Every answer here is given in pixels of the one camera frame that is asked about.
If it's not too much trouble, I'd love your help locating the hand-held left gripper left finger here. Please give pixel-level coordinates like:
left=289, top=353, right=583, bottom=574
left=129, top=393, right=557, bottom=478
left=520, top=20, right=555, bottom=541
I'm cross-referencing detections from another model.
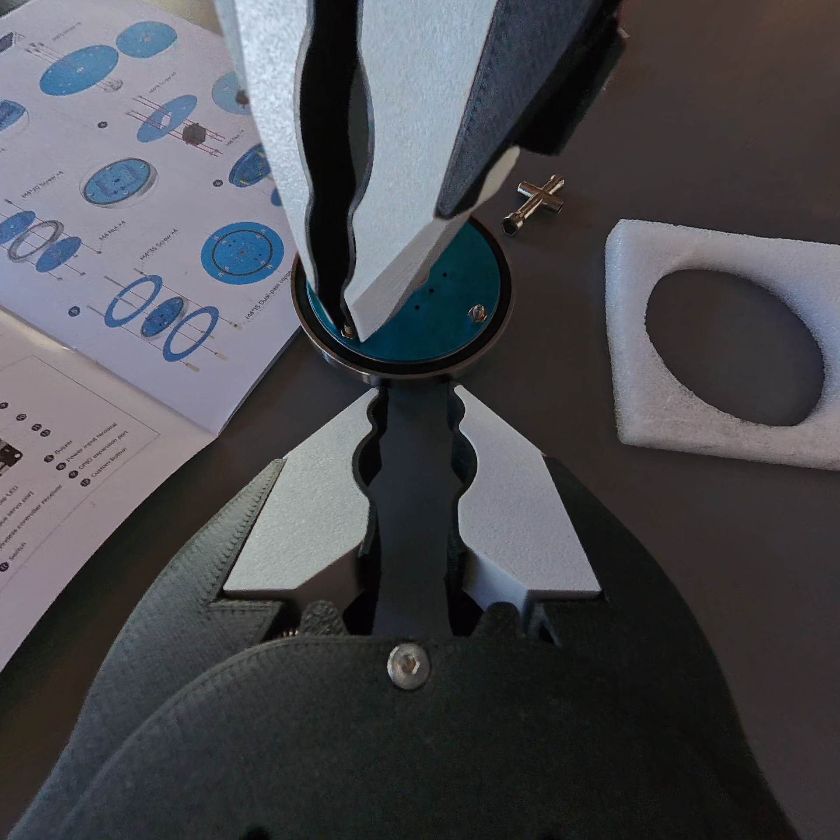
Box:
left=225, top=386, right=387, bottom=599

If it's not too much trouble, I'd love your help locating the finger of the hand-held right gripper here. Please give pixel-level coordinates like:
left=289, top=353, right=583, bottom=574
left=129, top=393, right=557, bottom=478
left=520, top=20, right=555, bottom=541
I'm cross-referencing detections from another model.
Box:
left=217, top=0, right=370, bottom=336
left=346, top=0, right=521, bottom=342

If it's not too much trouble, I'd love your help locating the white foam pad with hole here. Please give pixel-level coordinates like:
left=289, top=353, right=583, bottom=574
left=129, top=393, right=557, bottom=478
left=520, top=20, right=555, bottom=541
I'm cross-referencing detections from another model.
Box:
left=604, top=218, right=840, bottom=472

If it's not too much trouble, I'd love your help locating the cross-shaped metal wrench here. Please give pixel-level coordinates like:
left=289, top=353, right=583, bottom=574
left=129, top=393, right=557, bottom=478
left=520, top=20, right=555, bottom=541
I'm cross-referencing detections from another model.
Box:
left=502, top=174, right=567, bottom=237

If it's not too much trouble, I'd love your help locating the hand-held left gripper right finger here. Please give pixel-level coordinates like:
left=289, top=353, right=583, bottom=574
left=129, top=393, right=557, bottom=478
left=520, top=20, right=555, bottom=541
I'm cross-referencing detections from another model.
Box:
left=449, top=384, right=605, bottom=631

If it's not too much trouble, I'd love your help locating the dark desk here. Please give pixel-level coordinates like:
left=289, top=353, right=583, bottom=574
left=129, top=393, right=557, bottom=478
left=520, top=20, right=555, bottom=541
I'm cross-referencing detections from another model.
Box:
left=0, top=0, right=840, bottom=840

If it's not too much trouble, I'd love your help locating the printed instruction manual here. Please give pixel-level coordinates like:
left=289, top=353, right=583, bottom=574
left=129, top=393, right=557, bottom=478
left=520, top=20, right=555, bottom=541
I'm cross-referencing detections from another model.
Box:
left=0, top=0, right=309, bottom=670

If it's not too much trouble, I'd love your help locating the blue round disc with bearing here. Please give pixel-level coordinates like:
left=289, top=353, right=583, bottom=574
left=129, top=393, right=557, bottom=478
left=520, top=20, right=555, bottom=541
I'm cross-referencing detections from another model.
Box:
left=290, top=217, right=516, bottom=388

